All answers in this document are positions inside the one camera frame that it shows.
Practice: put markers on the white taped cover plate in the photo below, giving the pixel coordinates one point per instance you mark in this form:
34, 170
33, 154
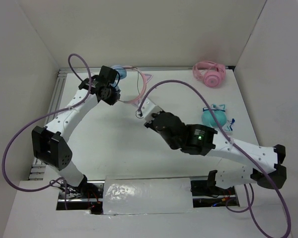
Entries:
147, 196

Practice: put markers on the blue pink cat-ear headphones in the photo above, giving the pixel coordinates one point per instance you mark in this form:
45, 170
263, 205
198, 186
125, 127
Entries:
142, 81

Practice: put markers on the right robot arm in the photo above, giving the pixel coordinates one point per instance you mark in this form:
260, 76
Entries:
260, 165

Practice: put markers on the teal cat-ear headphones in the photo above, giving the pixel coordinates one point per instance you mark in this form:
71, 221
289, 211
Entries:
219, 112

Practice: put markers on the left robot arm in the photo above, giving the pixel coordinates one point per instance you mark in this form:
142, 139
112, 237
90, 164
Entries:
50, 142

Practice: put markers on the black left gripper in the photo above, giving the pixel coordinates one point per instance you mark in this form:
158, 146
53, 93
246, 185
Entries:
113, 99

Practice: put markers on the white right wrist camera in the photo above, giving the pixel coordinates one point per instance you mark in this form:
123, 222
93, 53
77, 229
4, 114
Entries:
147, 109

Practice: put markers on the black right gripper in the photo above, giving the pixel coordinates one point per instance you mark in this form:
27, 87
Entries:
149, 125

